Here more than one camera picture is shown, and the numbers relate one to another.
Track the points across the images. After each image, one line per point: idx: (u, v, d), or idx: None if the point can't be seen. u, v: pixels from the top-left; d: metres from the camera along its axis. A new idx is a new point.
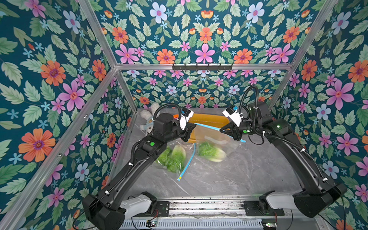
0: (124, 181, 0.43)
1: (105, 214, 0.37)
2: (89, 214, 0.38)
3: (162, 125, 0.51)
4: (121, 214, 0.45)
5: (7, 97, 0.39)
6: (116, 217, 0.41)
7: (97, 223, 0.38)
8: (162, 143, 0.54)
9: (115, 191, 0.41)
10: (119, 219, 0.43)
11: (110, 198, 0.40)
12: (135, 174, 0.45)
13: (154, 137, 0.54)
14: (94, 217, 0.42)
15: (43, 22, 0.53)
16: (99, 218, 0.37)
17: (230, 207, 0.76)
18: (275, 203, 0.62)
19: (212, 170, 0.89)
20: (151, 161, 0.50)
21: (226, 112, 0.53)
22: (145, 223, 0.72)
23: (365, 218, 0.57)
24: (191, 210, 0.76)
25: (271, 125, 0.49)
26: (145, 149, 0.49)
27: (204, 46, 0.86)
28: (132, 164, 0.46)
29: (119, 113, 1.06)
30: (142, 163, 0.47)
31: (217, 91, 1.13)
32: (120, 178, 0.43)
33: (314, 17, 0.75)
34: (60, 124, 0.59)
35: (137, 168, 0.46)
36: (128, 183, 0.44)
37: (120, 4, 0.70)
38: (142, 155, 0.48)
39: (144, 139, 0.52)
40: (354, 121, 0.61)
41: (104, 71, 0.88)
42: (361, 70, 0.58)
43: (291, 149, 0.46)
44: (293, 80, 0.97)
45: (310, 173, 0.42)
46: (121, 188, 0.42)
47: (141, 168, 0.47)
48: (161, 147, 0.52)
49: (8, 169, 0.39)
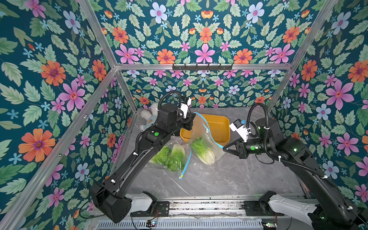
0: (129, 170, 0.43)
1: (111, 202, 0.38)
2: (97, 201, 0.43)
3: (167, 114, 0.50)
4: (126, 203, 0.44)
5: (7, 97, 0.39)
6: (121, 206, 0.41)
7: (105, 210, 0.38)
8: (166, 133, 0.53)
9: (121, 180, 0.42)
10: (126, 207, 0.44)
11: (116, 186, 0.40)
12: (140, 163, 0.45)
13: (158, 127, 0.53)
14: (101, 205, 0.43)
15: (43, 22, 0.53)
16: (107, 206, 0.37)
17: (230, 207, 0.76)
18: (277, 207, 0.61)
19: (212, 170, 0.89)
20: (156, 150, 0.50)
21: (234, 126, 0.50)
22: (145, 223, 0.72)
23: None
24: (191, 210, 0.76)
25: (287, 147, 0.44)
26: (150, 139, 0.49)
27: (204, 46, 0.86)
28: (137, 154, 0.46)
29: (119, 113, 1.06)
30: (147, 152, 0.47)
31: (217, 91, 1.13)
32: (126, 168, 0.43)
33: (314, 17, 0.75)
34: (60, 124, 0.59)
35: (142, 158, 0.46)
36: (133, 172, 0.44)
37: (120, 4, 0.70)
38: (146, 145, 0.48)
39: (148, 129, 0.51)
40: (354, 121, 0.61)
41: (104, 71, 0.88)
42: (361, 70, 0.58)
43: (311, 176, 0.41)
44: (293, 80, 0.97)
45: (334, 202, 0.38)
46: (126, 177, 0.42)
47: (146, 157, 0.47)
48: (165, 137, 0.51)
49: (8, 169, 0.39)
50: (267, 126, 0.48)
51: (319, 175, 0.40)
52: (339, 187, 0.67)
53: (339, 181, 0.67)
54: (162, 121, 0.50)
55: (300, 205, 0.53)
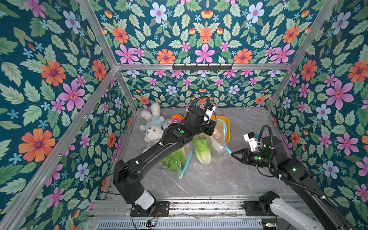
0: (153, 156, 0.47)
1: (131, 180, 0.41)
2: (118, 177, 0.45)
3: (195, 117, 0.55)
4: (140, 188, 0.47)
5: (7, 97, 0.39)
6: (137, 188, 0.44)
7: (120, 189, 0.45)
8: (190, 133, 0.56)
9: (144, 164, 0.45)
10: (139, 191, 0.46)
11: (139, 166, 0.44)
12: (163, 153, 0.49)
13: (184, 126, 0.58)
14: (119, 182, 0.46)
15: (43, 22, 0.53)
16: (124, 185, 0.41)
17: (230, 207, 0.76)
18: (277, 211, 0.62)
19: (212, 170, 0.89)
20: (178, 146, 0.53)
21: (247, 136, 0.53)
22: (145, 223, 0.72)
23: (365, 218, 0.57)
24: (190, 210, 0.76)
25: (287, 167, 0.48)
26: (175, 135, 0.52)
27: (204, 46, 0.86)
28: (162, 144, 0.50)
29: (119, 113, 1.06)
30: (170, 145, 0.50)
31: (217, 91, 1.13)
32: (150, 154, 0.47)
33: (314, 17, 0.75)
34: (60, 124, 0.59)
35: (165, 148, 0.49)
36: (155, 159, 0.47)
37: (120, 4, 0.70)
38: (171, 139, 0.51)
39: (175, 126, 0.55)
40: (354, 121, 0.61)
41: (104, 71, 0.88)
42: (360, 70, 0.58)
43: (310, 195, 0.44)
44: (293, 80, 0.97)
45: (334, 224, 0.40)
46: (149, 162, 0.46)
47: (167, 151, 0.50)
48: (188, 137, 0.55)
49: (8, 169, 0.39)
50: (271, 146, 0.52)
51: (317, 194, 0.43)
52: (339, 187, 0.67)
53: (339, 181, 0.67)
54: (189, 122, 0.55)
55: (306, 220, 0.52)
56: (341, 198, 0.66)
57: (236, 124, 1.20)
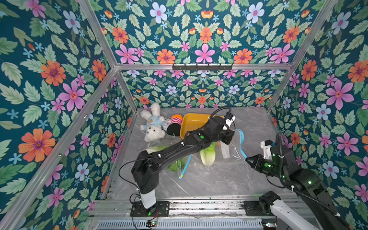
0: (174, 153, 0.50)
1: (152, 171, 0.43)
2: (138, 166, 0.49)
3: (216, 125, 0.58)
4: (155, 181, 0.47)
5: (7, 97, 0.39)
6: (154, 180, 0.46)
7: (137, 178, 0.48)
8: (209, 140, 0.58)
9: (165, 158, 0.48)
10: (153, 184, 0.48)
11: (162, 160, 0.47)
12: (182, 153, 0.52)
13: (203, 132, 0.61)
14: (138, 171, 0.49)
15: (43, 22, 0.53)
16: (144, 175, 0.44)
17: (230, 207, 0.76)
18: (278, 213, 0.62)
19: (212, 170, 0.89)
20: (195, 150, 0.56)
21: (263, 143, 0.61)
22: (145, 223, 0.72)
23: (365, 219, 0.57)
24: (191, 210, 0.76)
25: (300, 178, 0.44)
26: (195, 138, 0.56)
27: (204, 46, 0.86)
28: (183, 143, 0.53)
29: (119, 113, 1.06)
30: (189, 147, 0.53)
31: (217, 91, 1.13)
32: (172, 150, 0.50)
33: (314, 17, 0.75)
34: (60, 124, 0.59)
35: (185, 149, 0.52)
36: (176, 156, 0.50)
37: (120, 4, 0.70)
38: (192, 141, 0.55)
39: (196, 130, 0.59)
40: (354, 121, 0.61)
41: (104, 71, 0.88)
42: (361, 70, 0.58)
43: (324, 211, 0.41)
44: (293, 80, 0.97)
45: None
46: (169, 157, 0.49)
47: (185, 152, 0.53)
48: (207, 143, 0.58)
49: (8, 169, 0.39)
50: (281, 155, 0.49)
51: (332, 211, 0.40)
52: (339, 187, 0.67)
53: (339, 181, 0.67)
54: (209, 129, 0.58)
55: (308, 226, 0.52)
56: (341, 198, 0.66)
57: (236, 124, 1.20)
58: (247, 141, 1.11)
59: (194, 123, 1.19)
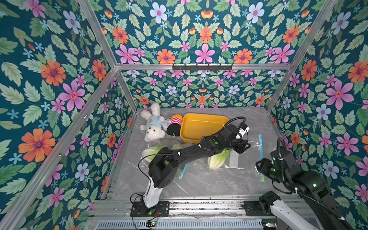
0: (192, 154, 0.54)
1: (173, 167, 0.47)
2: (157, 162, 0.51)
3: (229, 133, 0.61)
4: (170, 178, 0.51)
5: (7, 97, 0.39)
6: (170, 176, 0.49)
7: (154, 172, 0.51)
8: (222, 146, 0.62)
9: (184, 157, 0.51)
10: (167, 180, 0.50)
11: (181, 160, 0.50)
12: (199, 155, 0.56)
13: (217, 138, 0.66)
14: (156, 166, 0.52)
15: (43, 22, 0.53)
16: (164, 170, 0.48)
17: (230, 207, 0.76)
18: (277, 213, 0.62)
19: (212, 170, 0.89)
20: (208, 155, 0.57)
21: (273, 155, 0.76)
22: (145, 223, 0.72)
23: (365, 219, 0.57)
24: (191, 210, 0.76)
25: (303, 180, 0.43)
26: (210, 143, 0.60)
27: (204, 46, 0.86)
28: (200, 146, 0.57)
29: (119, 113, 1.06)
30: (205, 150, 0.57)
31: (217, 91, 1.13)
32: (189, 151, 0.54)
33: (314, 17, 0.75)
34: (60, 124, 0.59)
35: (201, 151, 0.56)
36: (193, 157, 0.55)
37: (120, 4, 0.70)
38: (207, 145, 0.59)
39: (211, 135, 0.64)
40: (354, 121, 0.61)
41: (104, 71, 0.88)
42: (361, 70, 0.58)
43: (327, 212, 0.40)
44: (293, 80, 0.97)
45: None
46: (188, 157, 0.52)
47: (201, 154, 0.57)
48: (220, 149, 0.61)
49: (8, 169, 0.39)
50: (280, 155, 0.50)
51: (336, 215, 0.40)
52: (339, 187, 0.67)
53: (339, 181, 0.67)
54: (222, 136, 0.63)
55: (308, 226, 0.52)
56: (341, 198, 0.66)
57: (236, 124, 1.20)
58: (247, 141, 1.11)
59: (198, 122, 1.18)
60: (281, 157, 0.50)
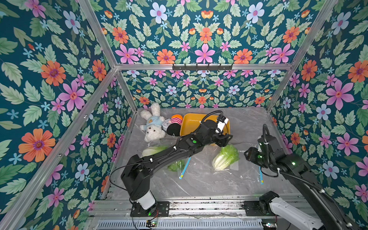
0: (166, 158, 0.49)
1: (143, 176, 0.42)
2: (129, 171, 0.46)
3: (207, 130, 0.56)
4: (147, 187, 0.47)
5: (7, 97, 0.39)
6: (144, 185, 0.44)
7: (126, 183, 0.47)
8: (201, 144, 0.58)
9: (157, 163, 0.47)
10: (144, 189, 0.46)
11: (153, 166, 0.46)
12: (175, 157, 0.51)
13: (196, 136, 0.62)
14: (128, 176, 0.48)
15: (43, 22, 0.53)
16: (135, 181, 0.44)
17: (230, 207, 0.76)
18: (276, 211, 0.62)
19: (212, 170, 0.89)
20: (187, 155, 0.55)
21: None
22: (145, 223, 0.72)
23: (365, 219, 0.57)
24: (191, 210, 0.76)
25: (285, 161, 0.48)
26: (188, 143, 0.56)
27: (204, 46, 0.86)
28: (176, 148, 0.53)
29: (119, 113, 1.06)
30: (181, 151, 0.53)
31: (217, 91, 1.13)
32: (164, 155, 0.50)
33: (314, 17, 0.75)
34: (60, 124, 0.59)
35: (177, 154, 0.52)
36: (167, 161, 0.49)
37: (120, 4, 0.70)
38: (184, 146, 0.55)
39: (189, 134, 0.60)
40: (354, 121, 0.61)
41: (104, 71, 0.88)
42: (361, 70, 0.58)
43: (309, 189, 0.44)
44: (293, 80, 0.97)
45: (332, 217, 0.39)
46: (161, 161, 0.48)
47: (177, 156, 0.52)
48: (199, 148, 0.57)
49: (8, 169, 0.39)
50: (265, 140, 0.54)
51: (317, 189, 0.42)
52: (339, 187, 0.67)
53: (339, 181, 0.67)
54: (201, 133, 0.59)
55: (305, 216, 0.52)
56: (341, 198, 0.66)
57: (237, 124, 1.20)
58: (247, 141, 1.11)
59: (196, 123, 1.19)
60: (266, 141, 0.54)
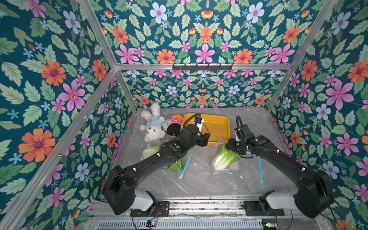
0: (150, 165, 0.49)
1: (127, 187, 0.41)
2: (110, 184, 0.44)
3: (189, 133, 0.58)
4: (132, 199, 0.45)
5: (7, 97, 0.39)
6: (129, 196, 0.43)
7: (109, 198, 0.44)
8: (185, 149, 0.61)
9: (141, 171, 0.46)
10: (129, 201, 0.45)
11: (137, 176, 0.45)
12: (159, 165, 0.51)
13: (178, 141, 0.63)
14: (110, 189, 0.45)
15: (43, 22, 0.53)
16: (118, 193, 0.42)
17: (230, 207, 0.76)
18: (275, 204, 0.62)
19: (212, 170, 0.89)
20: (171, 161, 0.55)
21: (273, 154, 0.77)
22: (145, 223, 0.72)
23: (365, 219, 0.57)
24: (191, 210, 0.76)
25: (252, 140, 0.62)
26: (171, 148, 0.57)
27: (204, 46, 0.86)
28: (159, 155, 0.53)
29: (119, 113, 1.06)
30: (166, 157, 0.53)
31: (217, 91, 1.13)
32: (148, 163, 0.49)
33: (314, 17, 0.75)
34: (60, 124, 0.59)
35: (162, 160, 0.52)
36: (151, 169, 0.49)
37: (120, 4, 0.70)
38: (168, 152, 0.55)
39: (171, 140, 0.62)
40: (354, 121, 0.61)
41: (104, 71, 0.88)
42: (361, 70, 0.58)
43: (271, 155, 0.55)
44: (293, 80, 0.97)
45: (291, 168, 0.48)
46: (145, 170, 0.47)
47: (161, 163, 0.52)
48: (183, 153, 0.58)
49: (8, 169, 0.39)
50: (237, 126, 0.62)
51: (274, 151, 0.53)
52: (339, 187, 0.67)
53: (339, 181, 0.67)
54: (183, 139, 0.60)
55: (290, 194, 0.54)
56: (340, 198, 0.66)
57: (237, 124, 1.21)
58: None
59: None
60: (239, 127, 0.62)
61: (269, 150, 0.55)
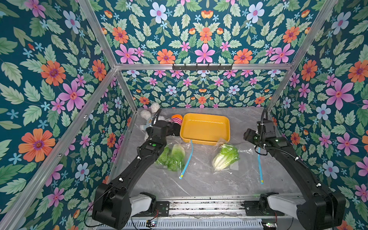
0: (135, 170, 0.49)
1: (121, 196, 0.41)
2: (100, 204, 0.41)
3: (160, 129, 0.60)
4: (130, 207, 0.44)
5: (7, 97, 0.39)
6: (126, 205, 0.43)
7: (105, 216, 0.42)
8: (161, 144, 0.63)
9: (129, 178, 0.46)
10: (127, 212, 0.44)
11: (126, 183, 0.45)
12: (144, 166, 0.52)
13: (153, 141, 0.64)
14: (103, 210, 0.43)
15: (43, 22, 0.53)
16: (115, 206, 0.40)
17: (230, 207, 0.76)
18: (274, 205, 0.62)
19: (212, 170, 0.89)
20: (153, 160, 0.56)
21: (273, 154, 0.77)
22: (145, 223, 0.72)
23: (365, 218, 0.57)
24: (190, 210, 0.76)
25: (272, 140, 0.57)
26: (149, 148, 0.58)
27: (204, 46, 0.86)
28: (140, 157, 0.54)
29: (119, 113, 1.05)
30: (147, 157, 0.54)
31: (217, 91, 1.13)
32: (132, 168, 0.49)
33: (314, 17, 0.75)
34: (60, 124, 0.59)
35: (144, 161, 0.53)
36: (138, 173, 0.49)
37: (119, 4, 0.70)
38: (147, 152, 0.56)
39: (145, 142, 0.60)
40: (354, 121, 0.61)
41: (104, 71, 0.88)
42: (361, 70, 0.58)
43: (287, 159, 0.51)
44: (293, 80, 0.97)
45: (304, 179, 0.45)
46: (133, 175, 0.47)
47: (145, 165, 0.53)
48: (160, 148, 0.60)
49: (8, 169, 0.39)
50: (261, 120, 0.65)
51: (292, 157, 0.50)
52: (339, 187, 0.67)
53: (339, 181, 0.67)
54: (155, 136, 0.62)
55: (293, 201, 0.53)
56: None
57: (237, 124, 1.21)
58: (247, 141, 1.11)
59: (197, 124, 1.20)
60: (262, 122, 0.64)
61: (286, 155, 0.52)
